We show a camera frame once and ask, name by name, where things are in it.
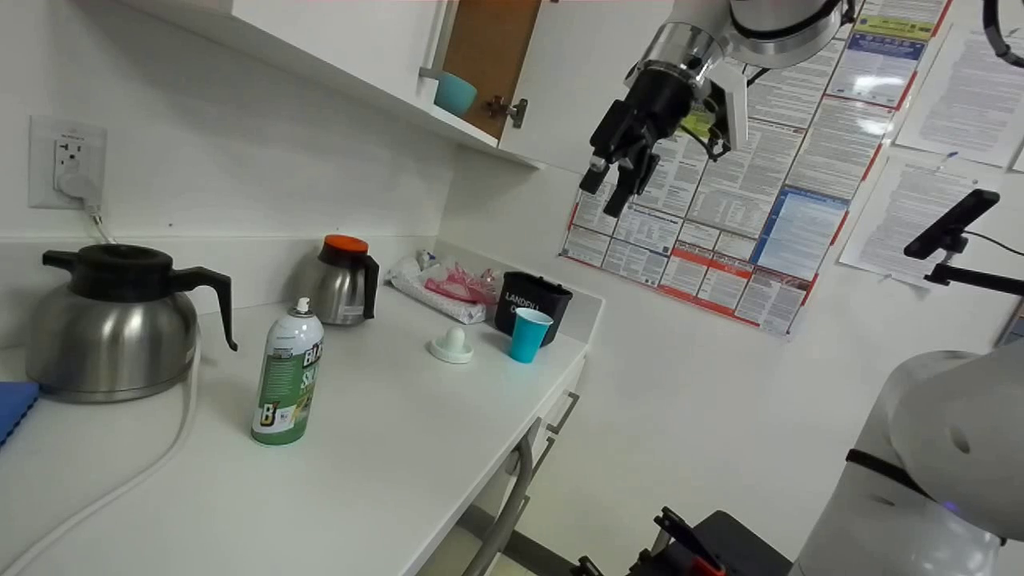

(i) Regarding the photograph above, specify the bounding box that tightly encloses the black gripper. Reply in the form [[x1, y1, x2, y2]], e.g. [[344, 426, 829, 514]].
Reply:
[[576, 60, 709, 222]]

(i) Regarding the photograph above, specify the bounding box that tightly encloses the blue bowl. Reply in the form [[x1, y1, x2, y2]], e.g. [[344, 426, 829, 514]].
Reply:
[[432, 69, 484, 121]]

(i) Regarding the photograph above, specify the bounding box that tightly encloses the metal door hinge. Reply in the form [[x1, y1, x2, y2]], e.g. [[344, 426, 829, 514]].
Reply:
[[484, 92, 530, 130]]

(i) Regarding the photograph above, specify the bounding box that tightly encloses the blue plastic cup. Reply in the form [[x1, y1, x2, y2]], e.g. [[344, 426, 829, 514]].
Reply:
[[505, 303, 558, 368]]

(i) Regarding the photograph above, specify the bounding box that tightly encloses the large labor law poster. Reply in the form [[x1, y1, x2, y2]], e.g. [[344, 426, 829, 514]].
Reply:
[[561, 0, 959, 340]]

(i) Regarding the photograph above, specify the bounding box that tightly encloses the white round plastic lid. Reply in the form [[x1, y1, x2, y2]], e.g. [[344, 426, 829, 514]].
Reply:
[[427, 323, 476, 368]]

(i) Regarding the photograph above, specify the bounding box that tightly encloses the white printed paper sheet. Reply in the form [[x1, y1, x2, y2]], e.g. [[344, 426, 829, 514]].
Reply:
[[836, 147, 1024, 294], [892, 30, 1024, 173]]

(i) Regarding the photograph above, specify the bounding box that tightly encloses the black and red clamp base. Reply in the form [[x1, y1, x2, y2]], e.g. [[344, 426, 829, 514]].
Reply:
[[570, 503, 795, 576]]

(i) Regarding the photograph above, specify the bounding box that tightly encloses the green spray can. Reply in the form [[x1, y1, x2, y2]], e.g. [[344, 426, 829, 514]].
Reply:
[[250, 294, 326, 449]]

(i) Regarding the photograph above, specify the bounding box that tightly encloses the silver faucet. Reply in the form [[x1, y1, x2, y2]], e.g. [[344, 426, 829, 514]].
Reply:
[[24, 244, 239, 405]]

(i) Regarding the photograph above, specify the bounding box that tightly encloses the blue cloth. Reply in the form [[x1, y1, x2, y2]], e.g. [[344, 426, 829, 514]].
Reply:
[[0, 379, 45, 452]]

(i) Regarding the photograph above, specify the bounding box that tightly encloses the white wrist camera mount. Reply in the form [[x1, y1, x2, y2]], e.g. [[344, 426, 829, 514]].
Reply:
[[682, 59, 755, 164]]

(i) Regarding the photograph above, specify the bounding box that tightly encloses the grey drawer handle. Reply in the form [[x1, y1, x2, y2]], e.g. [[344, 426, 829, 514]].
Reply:
[[544, 386, 582, 437]]

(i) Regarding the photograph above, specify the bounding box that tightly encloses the white wall cabinet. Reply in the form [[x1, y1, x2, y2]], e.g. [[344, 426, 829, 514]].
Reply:
[[124, 0, 544, 173]]

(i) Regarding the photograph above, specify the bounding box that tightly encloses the grey lower cabinet handle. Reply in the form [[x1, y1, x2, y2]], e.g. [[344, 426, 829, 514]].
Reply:
[[462, 419, 544, 576]]

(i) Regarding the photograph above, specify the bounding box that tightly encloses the black stereo camera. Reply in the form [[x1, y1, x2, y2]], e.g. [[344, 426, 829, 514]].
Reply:
[[902, 185, 1005, 263]]

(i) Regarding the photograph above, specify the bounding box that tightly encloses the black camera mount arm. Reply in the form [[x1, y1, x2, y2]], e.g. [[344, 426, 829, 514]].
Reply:
[[922, 231, 1024, 303]]

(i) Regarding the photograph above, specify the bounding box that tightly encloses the black curved cable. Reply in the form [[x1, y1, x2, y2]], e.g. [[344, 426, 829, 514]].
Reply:
[[980, 0, 1024, 75]]

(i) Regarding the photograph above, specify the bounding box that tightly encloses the white power cable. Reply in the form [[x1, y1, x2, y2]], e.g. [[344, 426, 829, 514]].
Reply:
[[0, 180, 204, 574]]

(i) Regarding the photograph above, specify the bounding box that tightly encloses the white wall outlet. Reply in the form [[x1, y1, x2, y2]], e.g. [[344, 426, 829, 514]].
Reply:
[[26, 113, 111, 213]]

